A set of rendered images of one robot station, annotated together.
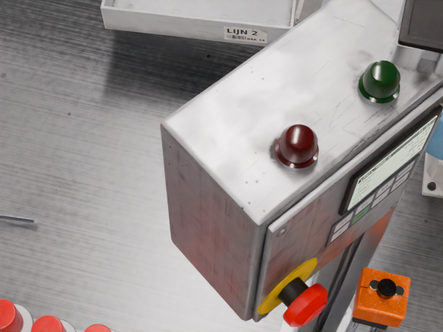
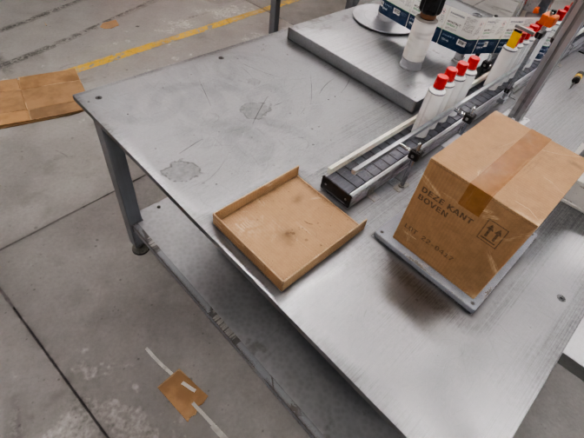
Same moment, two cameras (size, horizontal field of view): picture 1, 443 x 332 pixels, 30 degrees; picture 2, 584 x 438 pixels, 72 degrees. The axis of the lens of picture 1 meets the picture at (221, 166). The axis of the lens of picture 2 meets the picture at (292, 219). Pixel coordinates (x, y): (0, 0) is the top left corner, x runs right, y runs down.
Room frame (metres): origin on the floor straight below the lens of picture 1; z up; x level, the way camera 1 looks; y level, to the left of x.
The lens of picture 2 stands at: (0.26, -1.73, 1.64)
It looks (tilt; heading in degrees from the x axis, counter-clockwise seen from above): 49 degrees down; 116
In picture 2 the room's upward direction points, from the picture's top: 10 degrees clockwise
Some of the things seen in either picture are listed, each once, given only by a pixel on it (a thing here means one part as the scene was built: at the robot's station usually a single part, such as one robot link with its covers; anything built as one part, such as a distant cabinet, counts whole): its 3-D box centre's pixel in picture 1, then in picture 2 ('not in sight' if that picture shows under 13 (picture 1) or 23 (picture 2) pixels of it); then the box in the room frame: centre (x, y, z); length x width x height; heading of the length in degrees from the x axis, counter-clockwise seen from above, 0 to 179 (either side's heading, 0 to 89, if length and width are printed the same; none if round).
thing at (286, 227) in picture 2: not in sight; (290, 221); (-0.04, -1.12, 0.85); 0.30 x 0.26 x 0.04; 78
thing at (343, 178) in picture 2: not in sight; (478, 97); (0.17, -0.14, 0.86); 1.65 x 0.08 x 0.04; 78
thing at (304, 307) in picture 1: (301, 301); not in sight; (0.20, -0.06, 1.32); 0.04 x 0.03 x 0.04; 133
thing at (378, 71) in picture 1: (381, 80); not in sight; (0.29, -0.10, 1.49); 0.03 x 0.03 x 0.02
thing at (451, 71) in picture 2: not in sight; (439, 99); (0.09, -0.50, 0.98); 0.05 x 0.05 x 0.20
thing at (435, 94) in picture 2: not in sight; (429, 107); (0.08, -0.57, 0.98); 0.05 x 0.05 x 0.20
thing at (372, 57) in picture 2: not in sight; (403, 42); (-0.24, 0.07, 0.86); 0.80 x 0.67 x 0.05; 78
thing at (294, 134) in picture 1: (298, 143); not in sight; (0.24, -0.04, 1.49); 0.03 x 0.03 x 0.02
